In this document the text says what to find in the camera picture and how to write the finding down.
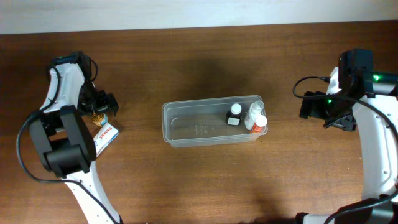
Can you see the white spray bottle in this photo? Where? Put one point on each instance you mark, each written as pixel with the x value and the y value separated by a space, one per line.
pixel 254 111

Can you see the white red medicine box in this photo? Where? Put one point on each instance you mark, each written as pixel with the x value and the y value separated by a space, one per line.
pixel 104 137

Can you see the dark bottle white cap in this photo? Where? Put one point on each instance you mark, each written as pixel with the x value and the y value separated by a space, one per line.
pixel 233 116

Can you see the clear plastic container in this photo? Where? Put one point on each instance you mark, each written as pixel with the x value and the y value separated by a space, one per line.
pixel 203 122

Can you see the orange tube white cap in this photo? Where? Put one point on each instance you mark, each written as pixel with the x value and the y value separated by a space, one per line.
pixel 259 124

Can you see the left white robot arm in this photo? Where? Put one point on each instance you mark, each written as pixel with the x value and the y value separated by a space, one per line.
pixel 61 138

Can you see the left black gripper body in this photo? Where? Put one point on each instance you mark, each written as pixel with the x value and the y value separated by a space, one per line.
pixel 106 102

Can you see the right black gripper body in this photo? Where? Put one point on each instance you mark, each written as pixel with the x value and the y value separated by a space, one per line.
pixel 311 106

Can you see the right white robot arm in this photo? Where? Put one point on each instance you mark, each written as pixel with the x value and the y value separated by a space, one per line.
pixel 366 101

